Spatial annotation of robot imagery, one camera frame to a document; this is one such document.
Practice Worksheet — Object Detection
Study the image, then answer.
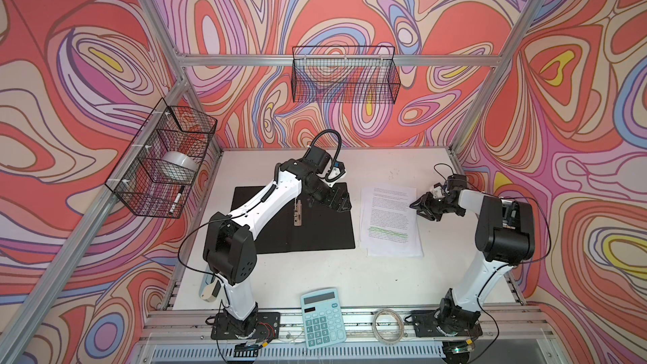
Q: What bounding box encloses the printed paper sheet green highlight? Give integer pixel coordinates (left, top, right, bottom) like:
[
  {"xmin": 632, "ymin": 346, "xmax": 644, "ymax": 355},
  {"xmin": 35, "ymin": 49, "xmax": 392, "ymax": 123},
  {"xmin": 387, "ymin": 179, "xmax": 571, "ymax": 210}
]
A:
[{"xmin": 360, "ymin": 185, "xmax": 424, "ymax": 258}]

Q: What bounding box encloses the metal folder clip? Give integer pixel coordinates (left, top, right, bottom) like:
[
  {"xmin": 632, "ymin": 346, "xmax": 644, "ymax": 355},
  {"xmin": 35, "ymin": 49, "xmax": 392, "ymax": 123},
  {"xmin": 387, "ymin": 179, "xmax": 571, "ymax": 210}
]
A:
[{"xmin": 293, "ymin": 199, "xmax": 303, "ymax": 227}]

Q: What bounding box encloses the aluminium frame rail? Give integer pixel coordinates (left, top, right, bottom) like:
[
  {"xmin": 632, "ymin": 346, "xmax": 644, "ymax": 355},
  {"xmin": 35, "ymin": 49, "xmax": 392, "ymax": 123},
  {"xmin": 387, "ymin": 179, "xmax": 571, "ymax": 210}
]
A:
[{"xmin": 176, "ymin": 54, "xmax": 503, "ymax": 67}]

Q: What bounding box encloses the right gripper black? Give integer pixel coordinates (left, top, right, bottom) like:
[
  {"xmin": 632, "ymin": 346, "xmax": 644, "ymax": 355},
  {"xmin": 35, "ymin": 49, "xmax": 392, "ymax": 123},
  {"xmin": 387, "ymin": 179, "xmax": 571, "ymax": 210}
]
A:
[{"xmin": 410, "ymin": 191, "xmax": 467, "ymax": 221}]

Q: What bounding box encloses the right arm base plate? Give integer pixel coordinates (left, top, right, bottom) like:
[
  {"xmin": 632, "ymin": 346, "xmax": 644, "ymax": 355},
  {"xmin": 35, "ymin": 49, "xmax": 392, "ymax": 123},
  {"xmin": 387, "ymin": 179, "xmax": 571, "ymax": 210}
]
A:
[{"xmin": 407, "ymin": 309, "xmax": 483, "ymax": 339}]

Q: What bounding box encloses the black wire basket back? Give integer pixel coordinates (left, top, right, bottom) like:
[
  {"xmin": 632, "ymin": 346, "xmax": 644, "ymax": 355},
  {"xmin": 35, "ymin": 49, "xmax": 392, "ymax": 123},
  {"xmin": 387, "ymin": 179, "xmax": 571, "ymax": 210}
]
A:
[{"xmin": 291, "ymin": 44, "xmax": 401, "ymax": 104}]

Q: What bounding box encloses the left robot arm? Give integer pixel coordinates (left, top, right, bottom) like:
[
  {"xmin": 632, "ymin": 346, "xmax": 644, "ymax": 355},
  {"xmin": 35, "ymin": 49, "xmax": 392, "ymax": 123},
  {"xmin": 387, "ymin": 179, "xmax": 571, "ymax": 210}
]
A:
[{"xmin": 202, "ymin": 129, "xmax": 351, "ymax": 325}]

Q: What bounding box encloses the white tape roll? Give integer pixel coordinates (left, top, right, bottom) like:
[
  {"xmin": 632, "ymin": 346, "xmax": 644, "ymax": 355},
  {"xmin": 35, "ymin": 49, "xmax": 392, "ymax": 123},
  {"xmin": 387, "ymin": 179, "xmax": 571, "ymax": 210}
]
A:
[{"xmin": 162, "ymin": 151, "xmax": 199, "ymax": 171}]

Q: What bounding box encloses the teal calculator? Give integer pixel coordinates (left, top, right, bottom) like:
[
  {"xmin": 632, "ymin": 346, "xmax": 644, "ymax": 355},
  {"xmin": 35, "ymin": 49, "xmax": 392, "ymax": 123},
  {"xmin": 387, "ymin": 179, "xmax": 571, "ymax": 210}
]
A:
[{"xmin": 301, "ymin": 287, "xmax": 346, "ymax": 350}]

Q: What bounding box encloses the black wire basket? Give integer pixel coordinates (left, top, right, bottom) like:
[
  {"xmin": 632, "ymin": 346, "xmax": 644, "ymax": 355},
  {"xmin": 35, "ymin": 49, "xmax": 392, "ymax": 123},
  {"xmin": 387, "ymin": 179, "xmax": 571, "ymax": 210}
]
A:
[
  {"xmin": 104, "ymin": 99, "xmax": 217, "ymax": 218},
  {"xmin": 291, "ymin": 44, "xmax": 401, "ymax": 104}
]

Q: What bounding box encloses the black marker pen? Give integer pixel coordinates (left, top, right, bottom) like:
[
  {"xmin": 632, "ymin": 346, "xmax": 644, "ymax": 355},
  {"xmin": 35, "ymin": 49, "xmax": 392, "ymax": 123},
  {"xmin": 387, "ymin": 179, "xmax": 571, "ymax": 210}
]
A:
[{"xmin": 168, "ymin": 185, "xmax": 185, "ymax": 216}]

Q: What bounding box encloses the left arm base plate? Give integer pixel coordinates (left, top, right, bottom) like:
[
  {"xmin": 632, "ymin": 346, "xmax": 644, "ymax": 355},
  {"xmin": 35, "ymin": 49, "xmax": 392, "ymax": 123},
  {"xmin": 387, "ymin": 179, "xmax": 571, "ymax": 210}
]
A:
[{"xmin": 206, "ymin": 311, "xmax": 281, "ymax": 341}]

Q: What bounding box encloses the white folder black inside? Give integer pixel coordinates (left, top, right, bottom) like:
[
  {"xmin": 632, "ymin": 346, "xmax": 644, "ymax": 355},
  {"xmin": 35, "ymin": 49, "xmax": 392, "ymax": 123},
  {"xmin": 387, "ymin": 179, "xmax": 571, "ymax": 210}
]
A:
[{"xmin": 229, "ymin": 178, "xmax": 356, "ymax": 261}]

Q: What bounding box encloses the black wire basket left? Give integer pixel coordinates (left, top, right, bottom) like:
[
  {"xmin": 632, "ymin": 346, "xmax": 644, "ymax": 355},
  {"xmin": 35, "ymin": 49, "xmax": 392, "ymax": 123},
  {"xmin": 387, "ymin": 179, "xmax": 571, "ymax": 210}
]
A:
[{"xmin": 104, "ymin": 99, "xmax": 217, "ymax": 218}]

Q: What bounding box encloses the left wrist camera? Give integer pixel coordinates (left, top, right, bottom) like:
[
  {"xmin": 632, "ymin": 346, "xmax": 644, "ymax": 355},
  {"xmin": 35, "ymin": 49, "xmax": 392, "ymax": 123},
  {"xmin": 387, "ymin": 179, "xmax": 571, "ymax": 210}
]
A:
[{"xmin": 328, "ymin": 161, "xmax": 346, "ymax": 181}]

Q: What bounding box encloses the white stapler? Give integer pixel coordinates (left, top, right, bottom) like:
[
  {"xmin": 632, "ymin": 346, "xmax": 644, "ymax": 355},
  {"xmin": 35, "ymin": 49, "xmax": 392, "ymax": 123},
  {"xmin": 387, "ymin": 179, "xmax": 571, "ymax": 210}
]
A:
[{"xmin": 200, "ymin": 276, "xmax": 222, "ymax": 303}]

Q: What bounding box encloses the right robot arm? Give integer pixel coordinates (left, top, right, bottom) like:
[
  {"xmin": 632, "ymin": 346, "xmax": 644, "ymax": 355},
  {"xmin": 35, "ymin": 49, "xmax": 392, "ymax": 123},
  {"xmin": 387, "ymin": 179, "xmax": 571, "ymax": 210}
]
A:
[{"xmin": 409, "ymin": 174, "xmax": 535, "ymax": 335}]

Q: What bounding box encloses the coiled clear cable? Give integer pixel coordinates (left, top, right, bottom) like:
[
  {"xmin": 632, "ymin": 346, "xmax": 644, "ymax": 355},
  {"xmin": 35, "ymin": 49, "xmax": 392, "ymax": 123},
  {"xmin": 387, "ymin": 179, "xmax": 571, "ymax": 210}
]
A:
[{"xmin": 371, "ymin": 307, "xmax": 405, "ymax": 345}]

